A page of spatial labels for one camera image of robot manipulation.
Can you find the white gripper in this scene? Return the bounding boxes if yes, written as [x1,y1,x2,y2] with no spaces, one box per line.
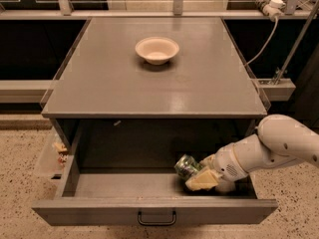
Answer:
[185,143,248,193]

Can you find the crushed green can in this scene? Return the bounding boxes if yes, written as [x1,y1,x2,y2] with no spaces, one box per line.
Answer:
[174,154,203,180]

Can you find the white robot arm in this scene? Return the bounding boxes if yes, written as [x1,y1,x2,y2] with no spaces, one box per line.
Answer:
[185,115,319,193]

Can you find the grey cabinet with top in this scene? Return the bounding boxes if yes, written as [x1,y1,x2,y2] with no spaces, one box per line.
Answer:
[40,16,269,171]

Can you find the grey open top drawer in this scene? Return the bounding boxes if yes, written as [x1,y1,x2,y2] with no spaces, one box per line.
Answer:
[31,122,279,227]

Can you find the beige paper bowl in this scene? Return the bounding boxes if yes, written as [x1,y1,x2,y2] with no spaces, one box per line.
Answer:
[135,37,179,66]

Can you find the clear plastic bin with snacks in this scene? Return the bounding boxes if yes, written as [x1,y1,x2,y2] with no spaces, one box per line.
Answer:
[34,128,69,180]

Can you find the white power strip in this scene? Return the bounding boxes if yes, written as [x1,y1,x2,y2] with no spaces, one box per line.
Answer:
[252,0,286,22]

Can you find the black drawer handle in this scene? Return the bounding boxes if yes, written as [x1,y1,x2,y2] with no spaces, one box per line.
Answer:
[138,211,177,226]

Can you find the white power cable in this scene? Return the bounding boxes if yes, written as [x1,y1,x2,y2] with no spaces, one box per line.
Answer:
[243,15,279,68]

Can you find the metal shelf rail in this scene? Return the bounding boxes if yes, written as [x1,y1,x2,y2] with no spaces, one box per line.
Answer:
[0,9,313,21]

